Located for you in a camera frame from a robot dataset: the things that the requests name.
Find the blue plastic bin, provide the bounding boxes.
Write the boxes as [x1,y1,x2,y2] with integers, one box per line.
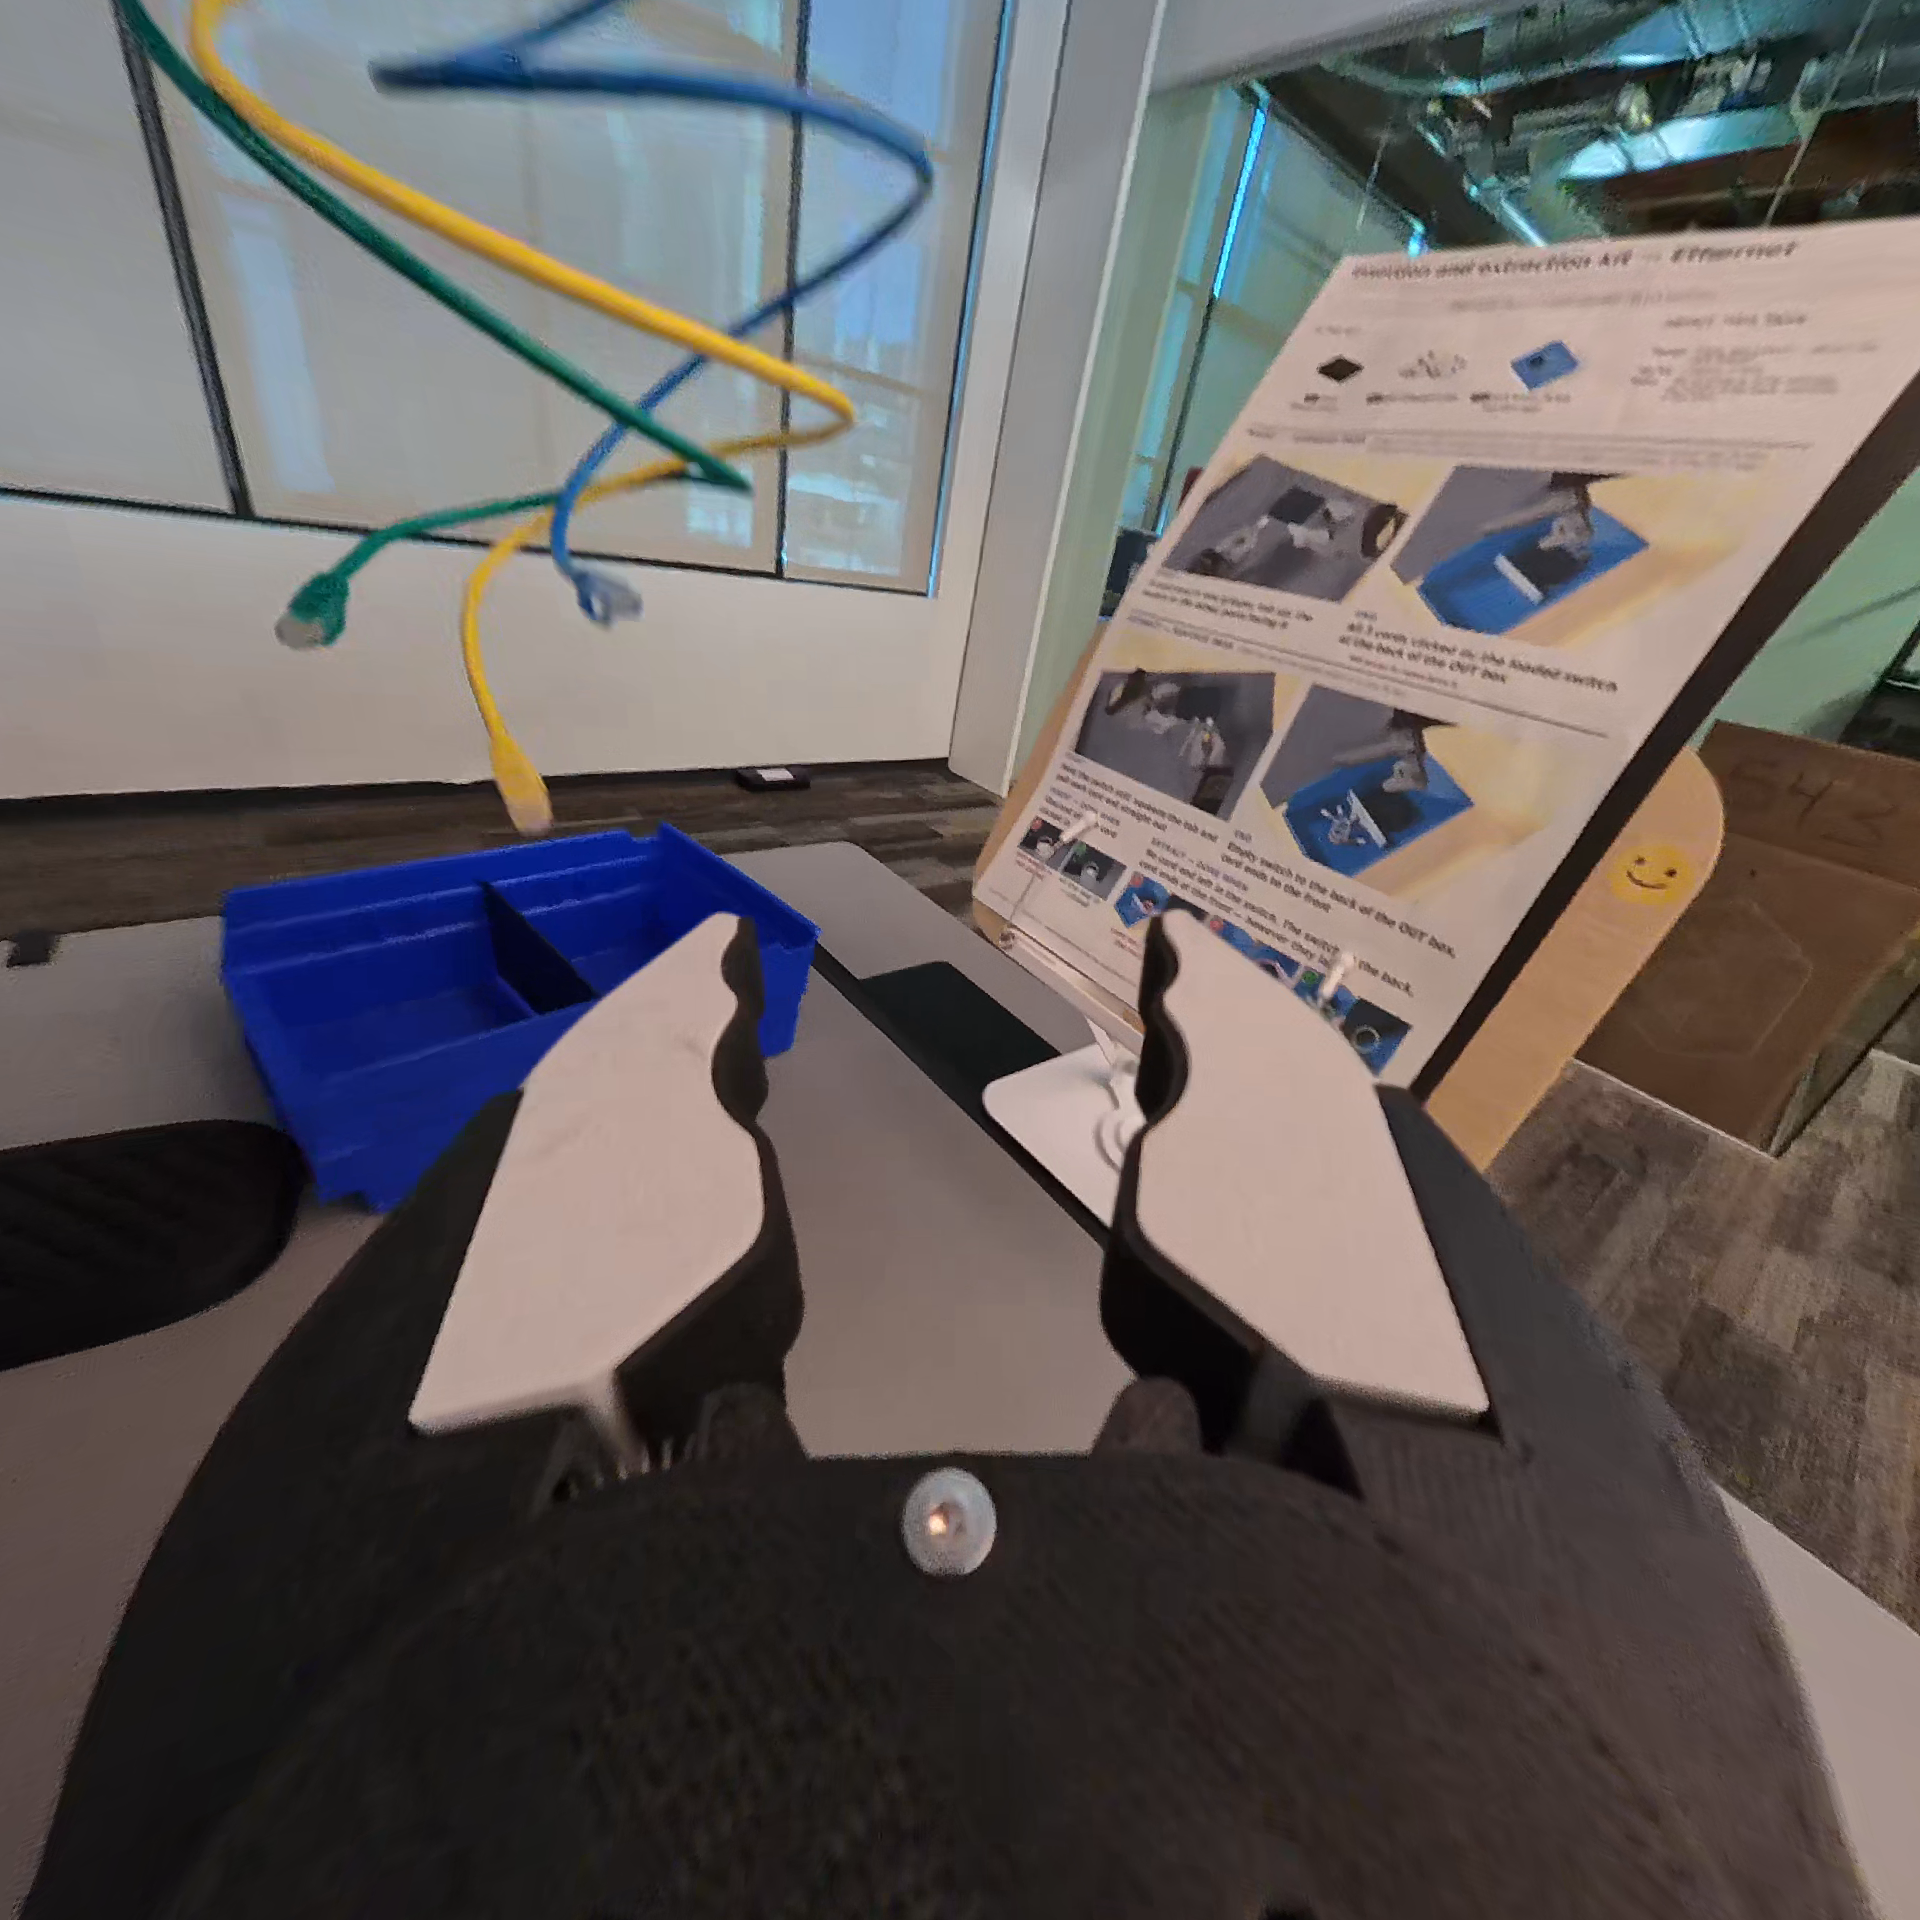
[222,824,824,1209]

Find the large glass window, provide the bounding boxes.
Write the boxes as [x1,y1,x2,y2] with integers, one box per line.
[0,0,1009,594]

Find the green ethernet cable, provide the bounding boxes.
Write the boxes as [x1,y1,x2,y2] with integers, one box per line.
[113,0,753,653]

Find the brown cardboard box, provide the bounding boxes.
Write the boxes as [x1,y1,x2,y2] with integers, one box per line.
[1582,720,1920,1158]

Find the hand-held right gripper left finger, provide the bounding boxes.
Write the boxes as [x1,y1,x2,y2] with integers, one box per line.
[408,913,808,1469]

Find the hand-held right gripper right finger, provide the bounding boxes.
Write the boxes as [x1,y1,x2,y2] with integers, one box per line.
[1100,910,1490,1453]

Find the black padded wrist rest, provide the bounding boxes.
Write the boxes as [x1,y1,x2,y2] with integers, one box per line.
[0,1118,309,1375]

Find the white document stand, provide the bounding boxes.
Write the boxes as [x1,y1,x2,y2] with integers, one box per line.
[984,809,1360,1225]

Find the yellow ethernet cable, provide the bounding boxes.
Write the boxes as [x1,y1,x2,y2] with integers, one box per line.
[187,0,860,834]

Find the blue ethernet cable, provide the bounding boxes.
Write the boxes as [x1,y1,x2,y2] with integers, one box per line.
[369,0,940,629]

